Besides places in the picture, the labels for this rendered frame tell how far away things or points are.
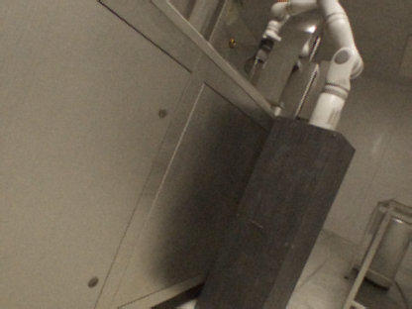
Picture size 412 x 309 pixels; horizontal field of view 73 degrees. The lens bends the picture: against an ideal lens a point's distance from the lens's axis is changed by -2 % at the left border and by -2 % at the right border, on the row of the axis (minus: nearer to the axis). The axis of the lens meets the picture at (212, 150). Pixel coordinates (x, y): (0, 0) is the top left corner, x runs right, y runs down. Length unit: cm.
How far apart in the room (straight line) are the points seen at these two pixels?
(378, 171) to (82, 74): 509
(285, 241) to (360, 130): 455
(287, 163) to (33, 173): 78
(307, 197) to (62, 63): 78
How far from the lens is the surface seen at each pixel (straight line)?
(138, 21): 50
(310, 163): 98
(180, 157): 67
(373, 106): 554
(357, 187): 529
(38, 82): 42
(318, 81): 201
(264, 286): 104
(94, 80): 46
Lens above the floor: 61
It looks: 2 degrees down
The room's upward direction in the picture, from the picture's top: 23 degrees clockwise
